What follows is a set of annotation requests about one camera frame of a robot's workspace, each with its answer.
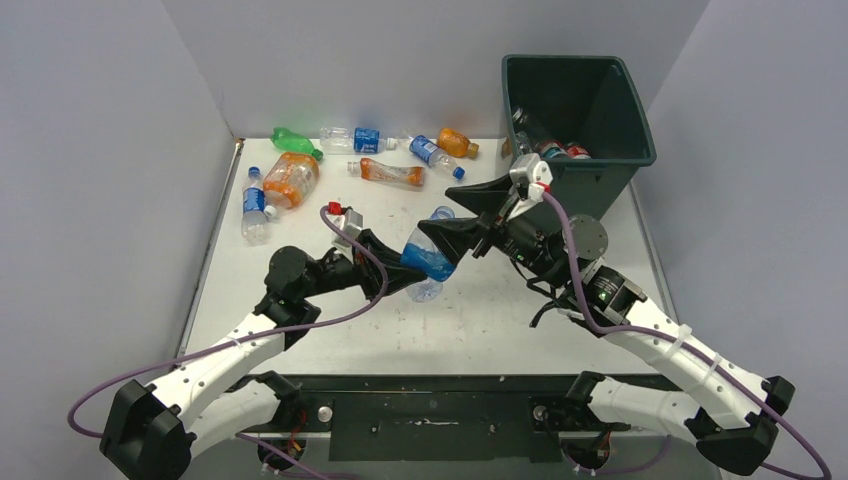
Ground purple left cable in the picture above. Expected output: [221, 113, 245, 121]
[66, 206, 390, 440]

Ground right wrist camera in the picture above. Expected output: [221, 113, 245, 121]
[508, 153, 553, 202]

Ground orange juice bottle far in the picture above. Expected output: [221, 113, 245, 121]
[437, 127, 479, 159]

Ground blue label bottle edge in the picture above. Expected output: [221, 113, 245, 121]
[401, 228, 455, 303]

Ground clear bottle blue label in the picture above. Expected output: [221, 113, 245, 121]
[319, 127, 399, 154]

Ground green plastic bottle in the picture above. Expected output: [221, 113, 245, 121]
[270, 127, 324, 162]

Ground blue label bottle blue cap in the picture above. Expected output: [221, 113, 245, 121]
[408, 135, 465, 181]

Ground clear bottle silver cap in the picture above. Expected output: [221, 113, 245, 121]
[511, 106, 549, 155]

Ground dark green plastic bin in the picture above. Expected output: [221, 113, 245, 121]
[501, 54, 657, 220]

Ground slim blue label bottle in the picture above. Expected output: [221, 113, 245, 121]
[241, 166, 269, 245]

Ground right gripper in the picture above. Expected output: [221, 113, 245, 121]
[418, 173, 570, 289]

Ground flattened orange label bottle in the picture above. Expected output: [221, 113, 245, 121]
[346, 157, 425, 188]

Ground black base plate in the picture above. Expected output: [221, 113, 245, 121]
[248, 375, 629, 463]

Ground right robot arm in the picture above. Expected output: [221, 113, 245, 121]
[418, 178, 795, 476]

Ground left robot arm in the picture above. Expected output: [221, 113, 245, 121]
[99, 230, 425, 479]

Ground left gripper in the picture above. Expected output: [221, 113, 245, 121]
[299, 230, 426, 303]

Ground large orange label bottle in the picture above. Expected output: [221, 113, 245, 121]
[263, 152, 320, 209]

